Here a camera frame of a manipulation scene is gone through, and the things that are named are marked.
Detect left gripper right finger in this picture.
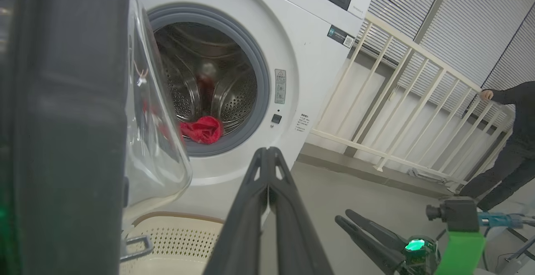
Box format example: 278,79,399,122
267,148,334,275

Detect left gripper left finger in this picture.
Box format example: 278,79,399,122
204,148,268,275

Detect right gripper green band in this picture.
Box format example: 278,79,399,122
335,209,485,275

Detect plain red garment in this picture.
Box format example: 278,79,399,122
180,115,225,145

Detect washing machine glass door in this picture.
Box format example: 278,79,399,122
0,0,193,275

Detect cream perforated laundry basket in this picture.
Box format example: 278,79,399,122
120,212,225,275

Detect white front-load washing machine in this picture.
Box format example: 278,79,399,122
125,0,377,225

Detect person in black clothes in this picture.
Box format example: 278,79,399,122
459,81,535,212

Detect white metal railing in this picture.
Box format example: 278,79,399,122
309,13,515,188

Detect grey window blinds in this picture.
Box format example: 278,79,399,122
359,0,535,115

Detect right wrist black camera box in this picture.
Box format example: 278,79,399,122
425,197,480,232

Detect right gripper teal-plug cable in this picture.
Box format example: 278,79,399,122
479,211,535,229

